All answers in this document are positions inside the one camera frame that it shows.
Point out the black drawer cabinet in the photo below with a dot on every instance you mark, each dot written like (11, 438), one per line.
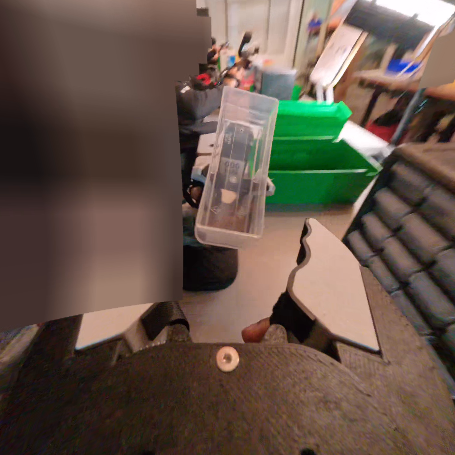
(426, 156)

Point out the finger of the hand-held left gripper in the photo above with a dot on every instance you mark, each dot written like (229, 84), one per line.
(270, 187)

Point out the white easel board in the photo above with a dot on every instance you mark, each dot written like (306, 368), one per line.
(337, 53)

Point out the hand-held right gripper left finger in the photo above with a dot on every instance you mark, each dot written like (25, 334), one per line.
(103, 330)

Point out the person's right hand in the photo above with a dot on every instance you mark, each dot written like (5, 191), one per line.
(256, 330)

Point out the clear plastic drawer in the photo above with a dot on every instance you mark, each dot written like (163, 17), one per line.
(248, 113)

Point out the grey storage bin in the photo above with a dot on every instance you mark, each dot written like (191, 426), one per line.
(277, 83)

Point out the set of cabinet drawers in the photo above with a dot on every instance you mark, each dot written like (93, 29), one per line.
(408, 213)

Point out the black round cushion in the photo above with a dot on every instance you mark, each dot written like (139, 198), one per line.
(209, 270)

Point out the person's left hand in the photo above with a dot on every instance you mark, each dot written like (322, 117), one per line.
(194, 192)

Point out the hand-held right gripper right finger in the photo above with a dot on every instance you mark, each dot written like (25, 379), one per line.
(334, 291)

